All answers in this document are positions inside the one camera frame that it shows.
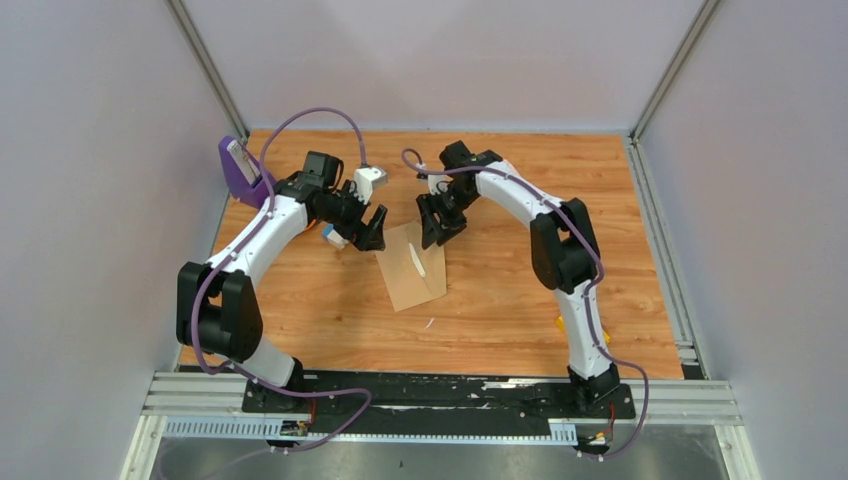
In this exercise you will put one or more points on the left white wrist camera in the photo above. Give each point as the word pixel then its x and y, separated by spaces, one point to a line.
pixel 367 180

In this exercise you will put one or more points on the blue white toy block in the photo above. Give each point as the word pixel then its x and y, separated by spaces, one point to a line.
pixel 333 237

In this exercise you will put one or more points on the purple holder stand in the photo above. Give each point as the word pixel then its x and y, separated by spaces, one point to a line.
pixel 242 174

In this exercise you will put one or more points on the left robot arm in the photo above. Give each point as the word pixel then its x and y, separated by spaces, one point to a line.
pixel 217 307

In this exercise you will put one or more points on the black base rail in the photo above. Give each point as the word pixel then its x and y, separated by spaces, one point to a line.
pixel 436 404

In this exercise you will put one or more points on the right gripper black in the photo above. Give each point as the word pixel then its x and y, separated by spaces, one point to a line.
pixel 432 226

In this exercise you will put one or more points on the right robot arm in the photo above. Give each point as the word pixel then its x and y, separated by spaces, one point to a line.
pixel 564 252

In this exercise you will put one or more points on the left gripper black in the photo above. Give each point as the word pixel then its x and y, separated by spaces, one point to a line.
pixel 372 238

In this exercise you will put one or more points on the brown paper envelope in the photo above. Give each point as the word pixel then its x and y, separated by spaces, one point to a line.
pixel 405 287

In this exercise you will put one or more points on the beige letter paper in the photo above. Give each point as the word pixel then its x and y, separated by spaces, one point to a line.
pixel 416 258

